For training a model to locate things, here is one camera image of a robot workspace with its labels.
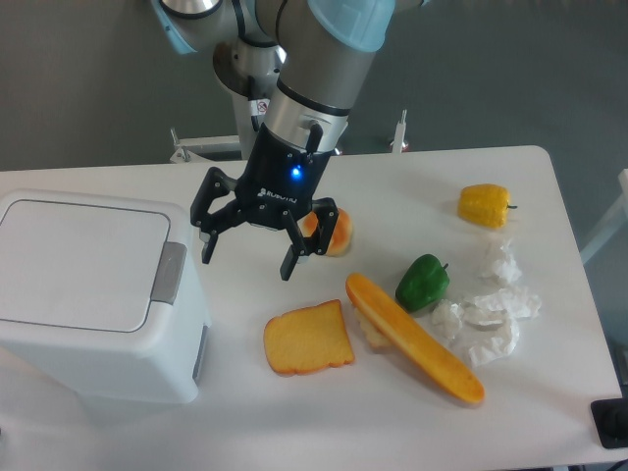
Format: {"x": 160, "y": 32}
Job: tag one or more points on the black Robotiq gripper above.
{"x": 275, "y": 191}

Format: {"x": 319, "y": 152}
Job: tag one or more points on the white plastic trash can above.
{"x": 101, "y": 294}

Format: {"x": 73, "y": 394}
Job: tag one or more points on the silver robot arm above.
{"x": 193, "y": 26}

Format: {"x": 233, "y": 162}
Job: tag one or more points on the knotted bread roll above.
{"x": 341, "y": 237}

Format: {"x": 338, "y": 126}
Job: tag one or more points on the toast bread slice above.
{"x": 308, "y": 340}

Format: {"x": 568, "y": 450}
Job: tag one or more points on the long orange baguette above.
{"x": 437, "y": 362}

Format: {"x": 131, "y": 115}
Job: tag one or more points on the small bread piece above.
{"x": 375, "y": 339}

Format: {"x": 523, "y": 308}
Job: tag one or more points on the green bell pepper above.
{"x": 424, "y": 282}

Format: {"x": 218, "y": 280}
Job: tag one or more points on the small crumpled paper ball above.
{"x": 447, "y": 318}

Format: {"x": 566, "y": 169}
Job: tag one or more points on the yellow bell pepper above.
{"x": 485, "y": 204}

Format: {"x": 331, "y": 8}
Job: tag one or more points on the crumpled white paper upper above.
{"x": 498, "y": 263}

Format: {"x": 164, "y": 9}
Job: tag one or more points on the crumpled white paper large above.
{"x": 490, "y": 324}

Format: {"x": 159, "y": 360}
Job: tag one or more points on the black device at edge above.
{"x": 610, "y": 417}

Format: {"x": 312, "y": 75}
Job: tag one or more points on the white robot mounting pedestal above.
{"x": 235, "y": 142}

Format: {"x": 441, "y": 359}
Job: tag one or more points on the white frame at right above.
{"x": 613, "y": 219}

